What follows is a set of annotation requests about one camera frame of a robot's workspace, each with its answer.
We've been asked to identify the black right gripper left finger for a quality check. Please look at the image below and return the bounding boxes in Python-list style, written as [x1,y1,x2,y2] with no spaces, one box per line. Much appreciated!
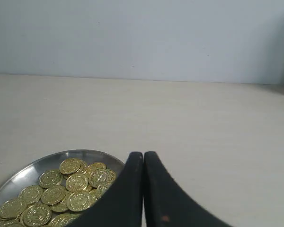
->
[68,152,143,227]

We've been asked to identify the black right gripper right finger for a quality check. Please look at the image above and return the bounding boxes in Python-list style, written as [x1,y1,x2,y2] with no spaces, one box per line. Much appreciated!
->
[143,151,229,227]

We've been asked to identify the gold coin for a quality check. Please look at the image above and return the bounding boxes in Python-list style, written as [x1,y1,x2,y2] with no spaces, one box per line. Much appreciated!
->
[66,191,92,212]
[23,203,52,227]
[66,173,89,192]
[59,158,80,175]
[18,185,43,205]
[38,170,63,189]
[0,198,27,219]
[41,185,66,205]

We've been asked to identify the round silver metal plate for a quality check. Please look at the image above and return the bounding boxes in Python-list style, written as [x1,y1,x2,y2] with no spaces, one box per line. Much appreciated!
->
[0,149,124,206]

